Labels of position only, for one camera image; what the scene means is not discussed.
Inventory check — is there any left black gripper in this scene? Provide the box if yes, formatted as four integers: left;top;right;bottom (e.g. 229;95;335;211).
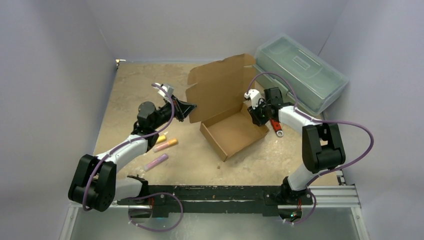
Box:
151;95;196;130

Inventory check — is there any orange pink highlighter marker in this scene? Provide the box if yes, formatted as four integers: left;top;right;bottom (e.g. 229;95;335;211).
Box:
153;138;178;153

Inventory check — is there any brown cardboard box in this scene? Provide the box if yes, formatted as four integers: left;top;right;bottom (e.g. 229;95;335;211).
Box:
185;53;269;162

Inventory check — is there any yellow highlighter marker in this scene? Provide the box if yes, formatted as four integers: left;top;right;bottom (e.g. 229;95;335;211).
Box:
156;135;167;144

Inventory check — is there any purple highlighter marker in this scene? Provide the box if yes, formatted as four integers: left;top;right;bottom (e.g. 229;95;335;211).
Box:
143;153;169;172

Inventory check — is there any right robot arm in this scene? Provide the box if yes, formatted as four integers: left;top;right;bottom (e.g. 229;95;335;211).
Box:
244;87;346;204

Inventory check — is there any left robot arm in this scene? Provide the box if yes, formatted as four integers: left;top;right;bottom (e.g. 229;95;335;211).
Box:
67;96;197;212

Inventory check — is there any translucent green plastic toolbox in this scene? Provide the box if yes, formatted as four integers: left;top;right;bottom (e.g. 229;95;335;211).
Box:
254;34;349;116

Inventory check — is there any red handled adjustable wrench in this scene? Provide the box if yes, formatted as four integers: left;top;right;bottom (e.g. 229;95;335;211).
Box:
270;119;284;138

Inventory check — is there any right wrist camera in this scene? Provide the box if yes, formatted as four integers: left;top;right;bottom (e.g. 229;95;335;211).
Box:
244;89;262;110

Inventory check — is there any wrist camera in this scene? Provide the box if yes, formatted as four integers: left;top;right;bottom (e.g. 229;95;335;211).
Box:
244;89;262;110
156;83;175;102

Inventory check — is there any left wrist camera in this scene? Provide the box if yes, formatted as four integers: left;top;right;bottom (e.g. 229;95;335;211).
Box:
156;83;175;102

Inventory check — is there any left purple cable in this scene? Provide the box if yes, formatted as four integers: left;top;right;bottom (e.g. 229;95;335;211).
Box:
82;82;176;212

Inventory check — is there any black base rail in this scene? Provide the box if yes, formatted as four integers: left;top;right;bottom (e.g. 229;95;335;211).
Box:
117;185;313;218

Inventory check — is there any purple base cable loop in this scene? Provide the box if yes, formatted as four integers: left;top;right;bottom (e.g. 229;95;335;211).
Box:
127;192;185;233

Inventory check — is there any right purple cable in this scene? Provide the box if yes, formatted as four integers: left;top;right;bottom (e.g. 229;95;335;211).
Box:
246;72;375;188

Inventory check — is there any aluminium frame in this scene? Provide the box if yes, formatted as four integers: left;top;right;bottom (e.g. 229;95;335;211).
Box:
60;185;369;240

